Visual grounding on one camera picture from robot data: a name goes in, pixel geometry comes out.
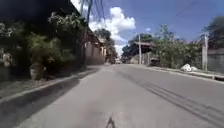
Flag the white heap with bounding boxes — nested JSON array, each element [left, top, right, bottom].
[[180, 63, 198, 72]]

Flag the row of trees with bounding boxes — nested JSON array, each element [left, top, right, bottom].
[[121, 23, 204, 69]]

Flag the brown wall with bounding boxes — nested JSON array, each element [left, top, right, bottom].
[[81, 29, 108, 66]]

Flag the overhead wires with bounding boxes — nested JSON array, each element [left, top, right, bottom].
[[79, 0, 198, 21]]

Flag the grey concrete road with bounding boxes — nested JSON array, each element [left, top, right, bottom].
[[13, 63, 224, 128]]

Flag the grey wall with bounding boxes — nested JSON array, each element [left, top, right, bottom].
[[206, 48, 224, 74]]

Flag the row of bushes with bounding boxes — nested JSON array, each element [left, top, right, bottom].
[[0, 11, 89, 81]]

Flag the pale pole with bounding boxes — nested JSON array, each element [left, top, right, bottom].
[[137, 33, 143, 65]]

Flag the dark building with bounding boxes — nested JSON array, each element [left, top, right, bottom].
[[0, 0, 81, 24]]

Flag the tree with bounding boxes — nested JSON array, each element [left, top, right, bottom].
[[94, 28, 119, 64], [203, 16, 224, 51]]

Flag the concrete pole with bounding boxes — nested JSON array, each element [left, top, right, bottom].
[[201, 33, 209, 72]]

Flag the raised concrete sidewalk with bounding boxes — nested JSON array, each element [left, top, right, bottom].
[[0, 64, 101, 103], [133, 63, 224, 82]]

